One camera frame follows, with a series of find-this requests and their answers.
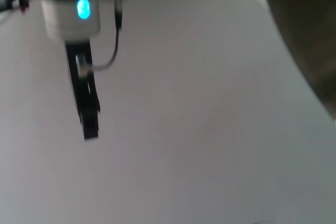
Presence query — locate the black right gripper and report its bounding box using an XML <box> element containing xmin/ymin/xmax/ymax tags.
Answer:
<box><xmin>65</xmin><ymin>39</ymin><xmax>101</xmax><ymax>142</ymax></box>

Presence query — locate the small red object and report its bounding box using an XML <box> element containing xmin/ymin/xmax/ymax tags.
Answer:
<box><xmin>18</xmin><ymin>0</ymin><xmax>30</xmax><ymax>14</ymax></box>

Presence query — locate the grey right gripper cable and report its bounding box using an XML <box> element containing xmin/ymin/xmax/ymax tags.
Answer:
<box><xmin>90</xmin><ymin>0</ymin><xmax>127</xmax><ymax>72</ymax></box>

